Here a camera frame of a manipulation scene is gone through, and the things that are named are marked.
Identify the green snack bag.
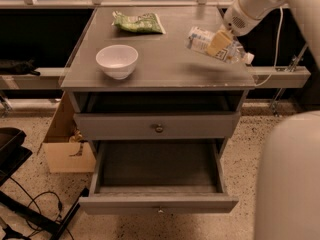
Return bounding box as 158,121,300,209
112,11,166,34

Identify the grey wooden drawer cabinet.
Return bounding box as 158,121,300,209
59,5,257,216

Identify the white cable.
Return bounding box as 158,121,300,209
253,5,284,88

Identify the black cloth on rail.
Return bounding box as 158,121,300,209
0,59,40,76

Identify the grey metal rail frame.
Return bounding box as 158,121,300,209
0,0,320,118

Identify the cardboard box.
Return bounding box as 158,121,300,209
42,94,96,173

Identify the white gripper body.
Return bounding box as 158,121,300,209
223,0,286,36

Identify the white ceramic bowl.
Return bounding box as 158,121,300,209
96,45,139,80

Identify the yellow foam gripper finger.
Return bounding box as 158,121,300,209
206,30,233,56

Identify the closed grey upper drawer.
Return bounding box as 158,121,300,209
74,112,240,140

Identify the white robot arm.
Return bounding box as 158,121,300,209
208,0,320,240

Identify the open grey middle drawer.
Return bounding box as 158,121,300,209
79,140,238,215

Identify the clear plastic water bottle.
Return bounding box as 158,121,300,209
186,26,254,64

